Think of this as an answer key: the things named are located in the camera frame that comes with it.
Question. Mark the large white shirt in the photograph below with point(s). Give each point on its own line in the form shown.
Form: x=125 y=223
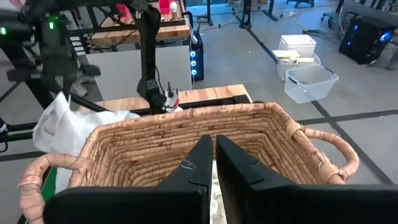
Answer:
x=62 y=130

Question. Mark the black stand pole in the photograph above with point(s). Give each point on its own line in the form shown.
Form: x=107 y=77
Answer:
x=245 y=15

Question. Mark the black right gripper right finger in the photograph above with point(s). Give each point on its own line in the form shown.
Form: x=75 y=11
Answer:
x=280 y=205

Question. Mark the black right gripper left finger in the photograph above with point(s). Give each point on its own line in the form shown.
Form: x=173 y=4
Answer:
x=140 y=205

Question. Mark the green table mat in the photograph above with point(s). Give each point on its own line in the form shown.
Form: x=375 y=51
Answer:
x=49 y=183

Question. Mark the wooden workbench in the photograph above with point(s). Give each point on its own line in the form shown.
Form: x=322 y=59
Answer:
x=161 y=32

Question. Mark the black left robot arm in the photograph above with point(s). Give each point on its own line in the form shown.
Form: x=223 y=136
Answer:
x=147 y=46

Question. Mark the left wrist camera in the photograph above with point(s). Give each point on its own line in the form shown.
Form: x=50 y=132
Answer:
x=171 y=99

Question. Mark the white cup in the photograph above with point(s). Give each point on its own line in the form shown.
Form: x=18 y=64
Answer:
x=173 y=9

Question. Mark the black office chair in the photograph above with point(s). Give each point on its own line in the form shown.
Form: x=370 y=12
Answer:
x=300 y=3

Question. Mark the white foam block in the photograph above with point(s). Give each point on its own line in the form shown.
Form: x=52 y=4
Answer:
x=286 y=53

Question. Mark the white lace-trimmed garment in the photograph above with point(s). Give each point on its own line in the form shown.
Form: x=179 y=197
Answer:
x=217 y=211

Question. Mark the black computer with blue light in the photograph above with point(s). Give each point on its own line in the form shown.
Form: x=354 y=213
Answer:
x=360 y=43

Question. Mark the clear plastic bin with contents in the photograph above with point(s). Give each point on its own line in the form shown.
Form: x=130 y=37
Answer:
x=283 y=70

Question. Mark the red plastic bin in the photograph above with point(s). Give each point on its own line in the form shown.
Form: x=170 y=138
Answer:
x=164 y=6

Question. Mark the woven wicker basket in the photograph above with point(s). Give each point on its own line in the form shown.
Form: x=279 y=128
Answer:
x=140 y=146

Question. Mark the black metal table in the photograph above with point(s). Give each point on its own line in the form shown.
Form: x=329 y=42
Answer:
x=209 y=12

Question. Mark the empty clear plastic bin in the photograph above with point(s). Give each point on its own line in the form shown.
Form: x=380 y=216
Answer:
x=311 y=87

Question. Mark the stack of white lids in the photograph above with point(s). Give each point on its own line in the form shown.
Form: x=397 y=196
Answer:
x=297 y=43

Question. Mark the person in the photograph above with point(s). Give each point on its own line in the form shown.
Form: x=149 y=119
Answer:
x=79 y=88

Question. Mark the computer tower with blue rings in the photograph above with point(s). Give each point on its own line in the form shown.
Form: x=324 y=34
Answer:
x=197 y=46

